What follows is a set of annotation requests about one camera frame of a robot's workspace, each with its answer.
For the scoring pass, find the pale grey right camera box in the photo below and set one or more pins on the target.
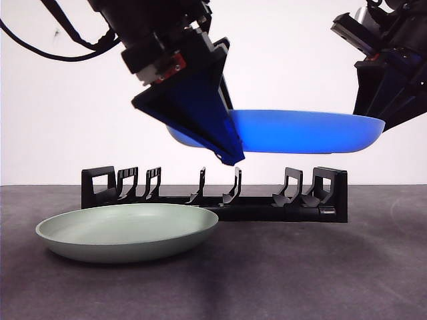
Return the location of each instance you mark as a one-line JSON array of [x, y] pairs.
[[363, 14]]

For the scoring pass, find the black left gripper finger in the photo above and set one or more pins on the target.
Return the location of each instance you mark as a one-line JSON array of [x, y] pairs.
[[190, 110], [225, 95]]

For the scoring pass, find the black plastic plate rack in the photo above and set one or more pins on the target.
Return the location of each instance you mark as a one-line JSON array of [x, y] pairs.
[[267, 210]]

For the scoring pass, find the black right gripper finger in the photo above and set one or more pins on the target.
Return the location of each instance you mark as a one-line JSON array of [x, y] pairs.
[[413, 103], [377, 86]]

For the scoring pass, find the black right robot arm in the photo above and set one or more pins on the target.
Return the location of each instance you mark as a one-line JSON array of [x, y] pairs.
[[407, 26]]

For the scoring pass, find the pale green plate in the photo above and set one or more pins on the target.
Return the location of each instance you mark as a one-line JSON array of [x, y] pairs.
[[126, 233]]

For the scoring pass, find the blue plate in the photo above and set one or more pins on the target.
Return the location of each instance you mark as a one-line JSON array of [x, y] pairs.
[[293, 133]]

